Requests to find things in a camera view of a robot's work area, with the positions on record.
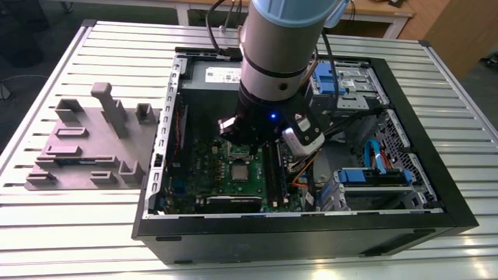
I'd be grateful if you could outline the metal socket cover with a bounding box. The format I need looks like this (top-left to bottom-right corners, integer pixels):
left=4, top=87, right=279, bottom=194
left=228, top=144, right=253, bottom=163

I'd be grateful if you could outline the silver CPU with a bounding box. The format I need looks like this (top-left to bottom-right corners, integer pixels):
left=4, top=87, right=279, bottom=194
left=231, top=165, right=249, bottom=180

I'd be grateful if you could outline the CPU socket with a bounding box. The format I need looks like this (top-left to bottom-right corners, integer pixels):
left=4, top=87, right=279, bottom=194
left=228, top=163, right=255, bottom=183

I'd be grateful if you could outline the black RAM slot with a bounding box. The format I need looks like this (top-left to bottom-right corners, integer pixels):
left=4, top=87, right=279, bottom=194
left=276, top=151, right=291, bottom=204
left=264, top=144, right=278, bottom=205

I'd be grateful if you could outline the grey power supply unit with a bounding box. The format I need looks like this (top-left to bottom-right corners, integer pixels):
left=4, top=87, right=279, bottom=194
left=180, top=61, right=244, bottom=132

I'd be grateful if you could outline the blue drive bay latch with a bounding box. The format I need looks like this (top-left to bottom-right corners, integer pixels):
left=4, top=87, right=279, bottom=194
left=312, top=62, right=347, bottom=96

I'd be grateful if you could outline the green motherboard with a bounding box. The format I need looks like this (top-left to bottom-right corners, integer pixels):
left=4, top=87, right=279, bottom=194
left=161, top=136, right=308, bottom=214

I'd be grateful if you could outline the metal drive bay cage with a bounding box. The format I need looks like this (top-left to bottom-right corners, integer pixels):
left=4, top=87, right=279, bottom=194
left=304, top=61, right=392, bottom=126

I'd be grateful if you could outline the black graphics card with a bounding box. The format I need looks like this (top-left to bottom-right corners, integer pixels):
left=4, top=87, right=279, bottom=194
left=196, top=194, right=264, bottom=214

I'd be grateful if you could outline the hard disk in blue carrier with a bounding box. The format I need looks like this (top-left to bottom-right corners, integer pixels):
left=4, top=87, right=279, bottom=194
left=335, top=167, right=415, bottom=187

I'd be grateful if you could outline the metal disk bay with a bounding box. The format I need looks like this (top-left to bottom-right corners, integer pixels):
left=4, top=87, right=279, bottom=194
left=316, top=167, right=444, bottom=212

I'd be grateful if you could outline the black PC case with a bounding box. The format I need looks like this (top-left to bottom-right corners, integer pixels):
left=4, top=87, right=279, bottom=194
left=129, top=46, right=480, bottom=265

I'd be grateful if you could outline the grey parts rack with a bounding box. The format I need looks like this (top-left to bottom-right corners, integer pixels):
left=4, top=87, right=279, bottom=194
left=22, top=82, right=163, bottom=192

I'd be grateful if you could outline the RAM stick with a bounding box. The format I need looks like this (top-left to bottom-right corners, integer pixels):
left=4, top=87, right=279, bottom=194
left=56, top=157, right=116, bottom=166

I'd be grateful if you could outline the brown wooden cabinet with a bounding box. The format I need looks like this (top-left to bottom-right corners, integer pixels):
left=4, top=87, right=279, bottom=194
left=398, top=0, right=498, bottom=79

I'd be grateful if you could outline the silver white wrist camera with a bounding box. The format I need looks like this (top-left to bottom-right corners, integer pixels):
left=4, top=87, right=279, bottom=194
left=280, top=112, right=326, bottom=157

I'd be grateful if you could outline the orange wire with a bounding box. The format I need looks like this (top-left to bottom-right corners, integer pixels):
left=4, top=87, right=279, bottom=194
left=291, top=157, right=318, bottom=189

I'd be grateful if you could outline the black cable bundle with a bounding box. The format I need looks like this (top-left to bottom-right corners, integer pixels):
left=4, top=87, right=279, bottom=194
left=290, top=109, right=384, bottom=173

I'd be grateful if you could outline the blue wire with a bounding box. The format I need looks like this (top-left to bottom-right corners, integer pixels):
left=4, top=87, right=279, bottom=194
left=364, top=139, right=391, bottom=176

